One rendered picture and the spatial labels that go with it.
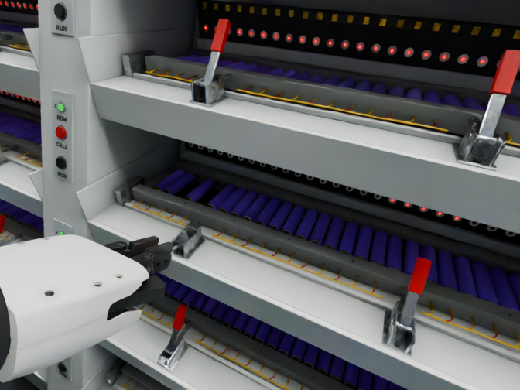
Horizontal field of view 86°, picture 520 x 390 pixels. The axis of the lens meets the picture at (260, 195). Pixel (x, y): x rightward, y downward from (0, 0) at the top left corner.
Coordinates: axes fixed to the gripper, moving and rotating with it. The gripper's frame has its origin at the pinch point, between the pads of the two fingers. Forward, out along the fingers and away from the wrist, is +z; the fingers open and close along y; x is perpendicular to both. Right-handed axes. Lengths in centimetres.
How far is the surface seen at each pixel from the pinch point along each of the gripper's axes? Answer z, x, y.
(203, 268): 5.8, -1.7, 3.9
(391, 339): 5.3, -0.4, 25.8
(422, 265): 6.7, 7.4, 26.5
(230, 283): 5.4, -1.9, 8.1
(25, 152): 11.3, 2.8, -41.0
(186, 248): 5.4, 0.0, 1.0
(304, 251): 10.6, 3.5, 14.7
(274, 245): 11.0, 2.7, 10.6
